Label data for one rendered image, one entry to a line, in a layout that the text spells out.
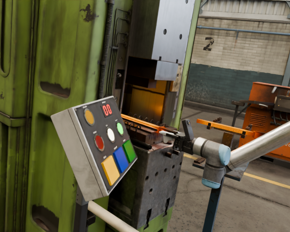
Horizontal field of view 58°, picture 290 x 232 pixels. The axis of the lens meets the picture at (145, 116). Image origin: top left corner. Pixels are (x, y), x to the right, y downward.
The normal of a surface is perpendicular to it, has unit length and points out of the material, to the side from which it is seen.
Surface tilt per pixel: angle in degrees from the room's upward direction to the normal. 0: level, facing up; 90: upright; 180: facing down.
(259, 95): 90
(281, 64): 91
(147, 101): 90
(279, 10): 90
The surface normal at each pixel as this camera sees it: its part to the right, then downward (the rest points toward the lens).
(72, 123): -0.23, 0.18
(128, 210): -0.31, -0.66
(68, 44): -0.61, 0.06
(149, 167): 0.77, 0.24
